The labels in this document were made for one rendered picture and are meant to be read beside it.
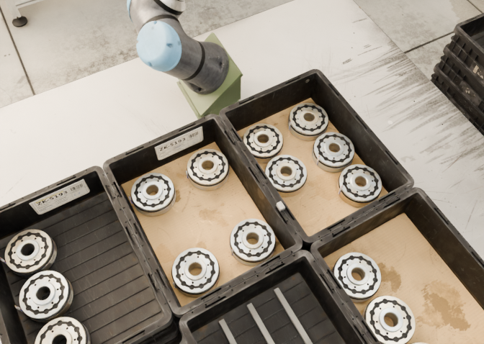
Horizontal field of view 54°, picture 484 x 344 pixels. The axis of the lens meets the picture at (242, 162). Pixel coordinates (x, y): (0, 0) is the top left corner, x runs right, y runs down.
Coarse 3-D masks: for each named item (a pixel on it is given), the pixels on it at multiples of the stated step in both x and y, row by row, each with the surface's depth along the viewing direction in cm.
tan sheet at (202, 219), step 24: (216, 144) 124; (168, 168) 120; (192, 192) 116; (216, 192) 116; (240, 192) 116; (144, 216) 113; (168, 216) 113; (192, 216) 113; (216, 216) 113; (240, 216) 113; (168, 240) 110; (192, 240) 110; (216, 240) 110; (168, 264) 107; (240, 264) 107
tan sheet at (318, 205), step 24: (264, 120) 128; (288, 144) 124; (312, 144) 124; (264, 168) 120; (312, 168) 120; (312, 192) 117; (336, 192) 117; (384, 192) 117; (312, 216) 113; (336, 216) 113
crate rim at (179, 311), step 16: (192, 128) 115; (224, 128) 114; (144, 144) 112; (112, 160) 109; (112, 176) 107; (256, 176) 107; (128, 208) 103; (272, 208) 104; (288, 224) 101; (144, 240) 99; (160, 272) 96; (256, 272) 96; (224, 288) 94; (176, 304) 92; (192, 304) 92
